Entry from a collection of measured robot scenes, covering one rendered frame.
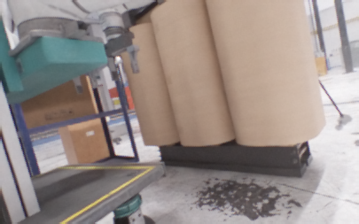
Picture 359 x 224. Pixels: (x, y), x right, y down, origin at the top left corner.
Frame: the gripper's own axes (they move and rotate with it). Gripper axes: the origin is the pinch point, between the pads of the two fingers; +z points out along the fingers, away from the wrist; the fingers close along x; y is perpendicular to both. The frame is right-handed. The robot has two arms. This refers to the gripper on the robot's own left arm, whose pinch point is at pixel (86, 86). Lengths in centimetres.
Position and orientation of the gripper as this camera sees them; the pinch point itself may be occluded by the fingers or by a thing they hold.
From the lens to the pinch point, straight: 114.9
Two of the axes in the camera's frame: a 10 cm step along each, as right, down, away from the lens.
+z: 2.3, 9.7, 0.8
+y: 5.2, -1.9, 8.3
